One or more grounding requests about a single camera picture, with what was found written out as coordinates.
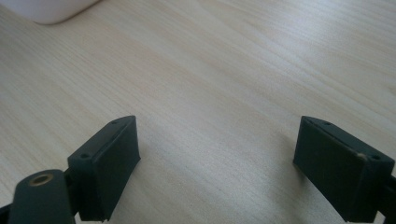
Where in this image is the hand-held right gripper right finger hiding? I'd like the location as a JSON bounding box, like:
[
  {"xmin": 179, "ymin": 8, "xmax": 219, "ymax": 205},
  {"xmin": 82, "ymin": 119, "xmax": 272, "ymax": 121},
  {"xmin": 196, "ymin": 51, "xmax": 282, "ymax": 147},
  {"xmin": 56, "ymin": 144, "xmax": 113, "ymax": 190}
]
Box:
[{"xmin": 292, "ymin": 115, "xmax": 396, "ymax": 224}]

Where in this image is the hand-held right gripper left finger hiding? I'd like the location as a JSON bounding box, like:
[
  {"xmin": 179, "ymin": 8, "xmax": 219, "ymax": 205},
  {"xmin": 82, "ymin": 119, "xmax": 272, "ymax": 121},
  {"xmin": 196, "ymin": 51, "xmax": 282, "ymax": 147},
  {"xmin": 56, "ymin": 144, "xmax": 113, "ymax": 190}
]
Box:
[{"xmin": 66, "ymin": 115, "xmax": 142, "ymax": 222}]

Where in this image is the white plastic bin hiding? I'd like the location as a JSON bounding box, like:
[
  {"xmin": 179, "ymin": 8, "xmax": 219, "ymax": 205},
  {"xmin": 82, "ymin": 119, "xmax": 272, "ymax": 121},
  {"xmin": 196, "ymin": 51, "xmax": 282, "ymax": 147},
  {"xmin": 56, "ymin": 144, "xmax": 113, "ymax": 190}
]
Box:
[{"xmin": 0, "ymin": 0, "xmax": 102, "ymax": 25}]

